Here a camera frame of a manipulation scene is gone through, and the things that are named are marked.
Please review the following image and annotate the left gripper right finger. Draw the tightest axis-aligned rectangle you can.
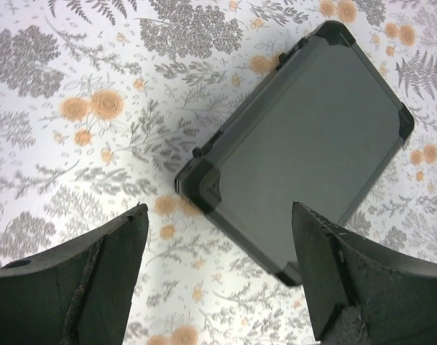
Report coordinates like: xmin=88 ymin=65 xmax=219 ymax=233
xmin=292 ymin=203 xmax=437 ymax=344

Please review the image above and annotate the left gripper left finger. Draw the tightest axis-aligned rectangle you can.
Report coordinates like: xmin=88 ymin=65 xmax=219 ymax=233
xmin=0 ymin=203 xmax=149 ymax=344

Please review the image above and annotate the floral table mat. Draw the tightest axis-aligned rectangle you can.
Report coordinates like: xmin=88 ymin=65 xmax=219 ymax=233
xmin=0 ymin=1 xmax=437 ymax=344

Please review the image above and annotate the black poker set case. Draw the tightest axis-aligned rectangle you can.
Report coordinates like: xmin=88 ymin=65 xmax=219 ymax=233
xmin=175 ymin=20 xmax=415 ymax=286

